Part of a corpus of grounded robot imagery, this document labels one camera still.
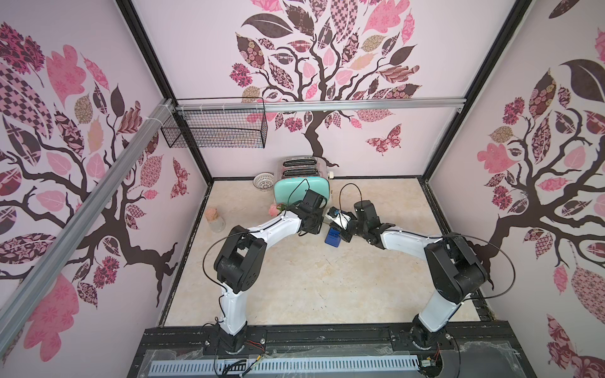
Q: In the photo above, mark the light pink artificial rose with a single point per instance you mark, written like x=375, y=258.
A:
x=275, y=210

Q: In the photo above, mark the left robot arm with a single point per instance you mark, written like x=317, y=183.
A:
x=239, y=263

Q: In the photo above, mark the black wire basket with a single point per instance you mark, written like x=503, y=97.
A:
x=227, y=122

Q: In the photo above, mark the white slotted cable duct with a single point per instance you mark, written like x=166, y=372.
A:
x=284, y=366

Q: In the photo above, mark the glass jar with pink lid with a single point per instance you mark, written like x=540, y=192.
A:
x=215, y=220

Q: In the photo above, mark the mint green toaster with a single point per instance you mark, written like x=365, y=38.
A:
x=296, y=175

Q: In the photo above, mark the aluminium frame rail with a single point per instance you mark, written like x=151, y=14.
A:
x=27, y=298

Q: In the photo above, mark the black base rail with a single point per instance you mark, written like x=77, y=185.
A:
x=463, y=349

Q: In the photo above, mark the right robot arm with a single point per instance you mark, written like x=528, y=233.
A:
x=454, y=267

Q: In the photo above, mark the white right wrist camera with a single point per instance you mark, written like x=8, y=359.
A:
x=334, y=215

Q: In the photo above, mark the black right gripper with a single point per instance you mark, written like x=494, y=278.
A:
x=348, y=229

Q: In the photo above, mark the patterned ceramic bowl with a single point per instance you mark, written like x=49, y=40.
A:
x=264, y=181

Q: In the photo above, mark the blue tape dispenser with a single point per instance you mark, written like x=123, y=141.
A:
x=333, y=237

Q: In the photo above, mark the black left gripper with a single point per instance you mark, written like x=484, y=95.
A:
x=315, y=230

